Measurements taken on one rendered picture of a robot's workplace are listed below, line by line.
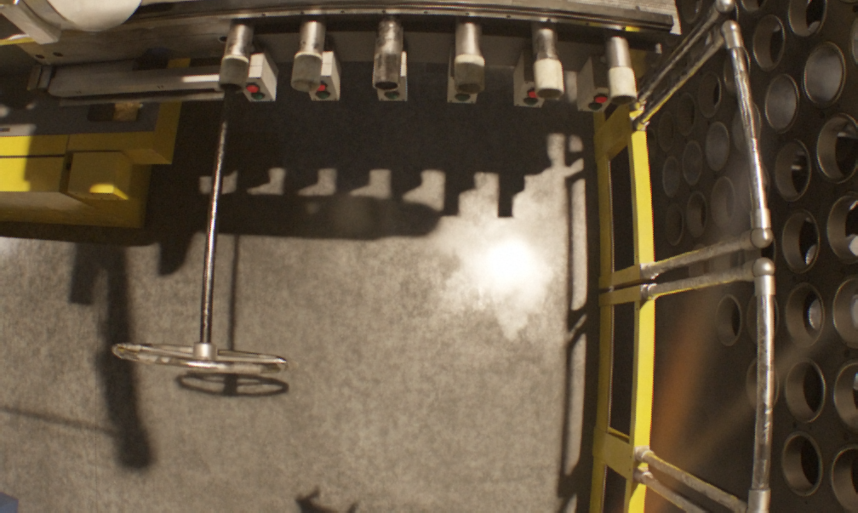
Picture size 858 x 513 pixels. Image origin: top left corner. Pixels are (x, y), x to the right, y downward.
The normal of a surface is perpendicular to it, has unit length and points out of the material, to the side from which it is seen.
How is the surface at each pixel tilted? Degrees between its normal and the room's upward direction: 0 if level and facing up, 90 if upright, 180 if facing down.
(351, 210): 0
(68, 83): 0
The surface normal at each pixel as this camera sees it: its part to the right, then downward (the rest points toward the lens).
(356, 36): -0.04, 0.98
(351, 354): -0.01, -0.20
